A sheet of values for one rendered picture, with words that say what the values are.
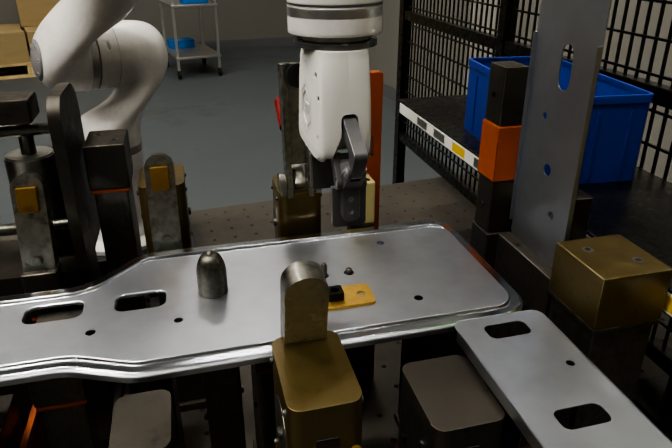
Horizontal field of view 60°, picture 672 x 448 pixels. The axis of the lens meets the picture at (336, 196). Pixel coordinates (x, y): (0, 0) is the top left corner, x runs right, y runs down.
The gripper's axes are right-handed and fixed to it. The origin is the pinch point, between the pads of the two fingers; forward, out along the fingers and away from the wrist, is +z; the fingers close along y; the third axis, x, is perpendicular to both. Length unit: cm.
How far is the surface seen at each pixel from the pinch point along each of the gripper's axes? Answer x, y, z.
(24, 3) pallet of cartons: -177, -688, 41
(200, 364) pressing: -14.8, 6.8, 12.4
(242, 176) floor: 14, -293, 113
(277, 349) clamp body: -8.3, 12.7, 7.5
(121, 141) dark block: -22.1, -24.0, 0.1
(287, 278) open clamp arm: -7.2, 12.6, 0.9
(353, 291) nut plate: 2.0, -0.4, 11.9
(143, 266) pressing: -20.5, -12.3, 12.0
